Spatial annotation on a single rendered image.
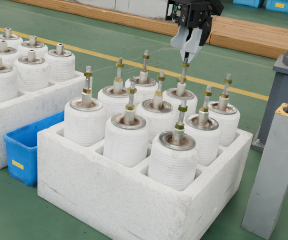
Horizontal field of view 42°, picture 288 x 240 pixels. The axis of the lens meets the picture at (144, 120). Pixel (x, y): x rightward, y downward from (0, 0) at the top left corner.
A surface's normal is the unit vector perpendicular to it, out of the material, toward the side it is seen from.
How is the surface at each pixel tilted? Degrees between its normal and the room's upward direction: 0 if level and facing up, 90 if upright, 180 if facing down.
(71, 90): 90
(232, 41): 90
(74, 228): 0
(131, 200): 90
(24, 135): 88
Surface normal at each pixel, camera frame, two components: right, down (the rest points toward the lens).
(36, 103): 0.85, 0.32
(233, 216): 0.12, -0.90
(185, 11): -0.72, 0.22
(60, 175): -0.54, 0.30
